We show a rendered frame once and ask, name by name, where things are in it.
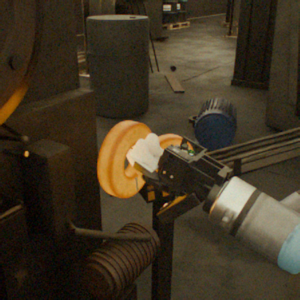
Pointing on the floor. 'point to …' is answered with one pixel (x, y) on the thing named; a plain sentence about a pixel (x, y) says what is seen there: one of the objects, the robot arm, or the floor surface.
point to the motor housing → (119, 264)
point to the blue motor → (215, 124)
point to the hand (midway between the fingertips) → (128, 151)
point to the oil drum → (119, 63)
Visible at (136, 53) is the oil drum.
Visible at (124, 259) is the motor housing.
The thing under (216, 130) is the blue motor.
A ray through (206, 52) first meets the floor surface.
